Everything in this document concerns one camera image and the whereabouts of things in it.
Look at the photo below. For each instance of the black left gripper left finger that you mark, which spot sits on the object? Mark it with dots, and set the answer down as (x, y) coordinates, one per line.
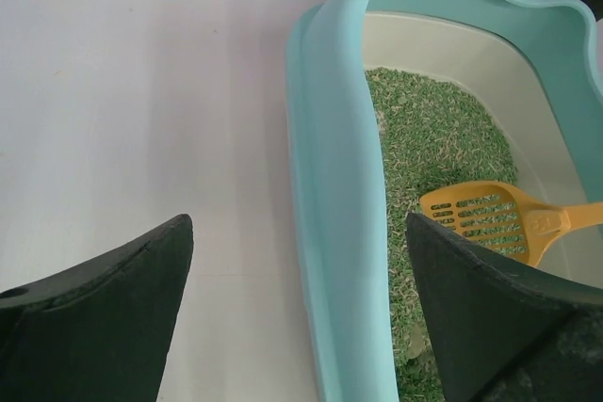
(100, 330)

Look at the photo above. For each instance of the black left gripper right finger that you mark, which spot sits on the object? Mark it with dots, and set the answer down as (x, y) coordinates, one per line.
(501, 330)

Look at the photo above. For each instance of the yellow slotted litter scoop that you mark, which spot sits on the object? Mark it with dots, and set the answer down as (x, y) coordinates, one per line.
(505, 219)

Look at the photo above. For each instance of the teal plastic litter box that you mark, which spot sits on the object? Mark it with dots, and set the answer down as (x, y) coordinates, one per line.
(531, 63)

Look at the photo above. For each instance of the green cat litter pellets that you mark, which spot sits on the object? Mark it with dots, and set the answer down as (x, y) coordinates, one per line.
(432, 134)

